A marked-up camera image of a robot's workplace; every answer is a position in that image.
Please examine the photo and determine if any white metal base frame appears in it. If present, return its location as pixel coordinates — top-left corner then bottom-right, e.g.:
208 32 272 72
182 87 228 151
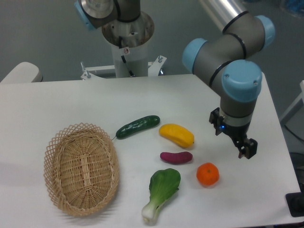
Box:
80 55 167 80

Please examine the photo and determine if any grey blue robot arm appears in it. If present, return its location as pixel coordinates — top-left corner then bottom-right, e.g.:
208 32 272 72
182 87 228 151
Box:
75 0 276 158

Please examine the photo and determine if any green cucumber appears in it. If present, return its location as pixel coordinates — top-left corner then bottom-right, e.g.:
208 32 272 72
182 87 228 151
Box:
115 115 161 140

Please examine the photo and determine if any white chair armrest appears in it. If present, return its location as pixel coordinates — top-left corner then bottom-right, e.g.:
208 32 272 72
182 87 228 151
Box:
0 62 43 85

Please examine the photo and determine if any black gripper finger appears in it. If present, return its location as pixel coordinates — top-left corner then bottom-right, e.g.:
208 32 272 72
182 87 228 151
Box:
244 138 258 159
235 141 246 158

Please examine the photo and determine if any woven wicker basket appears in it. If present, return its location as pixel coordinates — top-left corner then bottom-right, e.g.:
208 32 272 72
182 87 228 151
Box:
44 123 119 217

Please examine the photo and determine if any green bok choy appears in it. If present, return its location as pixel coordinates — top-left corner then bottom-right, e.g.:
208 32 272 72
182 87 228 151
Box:
142 168 181 224

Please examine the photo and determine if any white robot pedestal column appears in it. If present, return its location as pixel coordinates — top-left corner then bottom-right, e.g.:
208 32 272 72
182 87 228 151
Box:
102 11 154 71

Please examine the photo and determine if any black device at table edge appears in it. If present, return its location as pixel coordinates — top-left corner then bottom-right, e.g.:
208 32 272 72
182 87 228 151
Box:
285 192 304 218

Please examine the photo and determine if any orange tangerine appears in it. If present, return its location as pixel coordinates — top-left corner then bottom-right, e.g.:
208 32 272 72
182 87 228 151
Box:
196 162 219 186

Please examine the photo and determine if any white table leg frame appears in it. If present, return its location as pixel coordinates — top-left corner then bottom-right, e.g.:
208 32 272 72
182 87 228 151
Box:
279 81 304 125

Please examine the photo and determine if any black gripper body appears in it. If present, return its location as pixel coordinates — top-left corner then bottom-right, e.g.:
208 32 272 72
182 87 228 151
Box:
223 122 250 147

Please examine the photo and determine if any yellow mango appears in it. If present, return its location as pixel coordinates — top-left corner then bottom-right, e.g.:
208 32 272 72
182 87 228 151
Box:
159 123 195 148

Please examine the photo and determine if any black camera box on wrist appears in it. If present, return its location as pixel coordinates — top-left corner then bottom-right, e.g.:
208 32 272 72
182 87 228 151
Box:
209 107 226 136

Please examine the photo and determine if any purple sweet potato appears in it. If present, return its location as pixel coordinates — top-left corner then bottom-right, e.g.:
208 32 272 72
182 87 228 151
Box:
160 152 193 165

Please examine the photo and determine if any black pedestal cable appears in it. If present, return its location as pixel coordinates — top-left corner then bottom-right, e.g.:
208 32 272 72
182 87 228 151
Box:
118 35 136 77

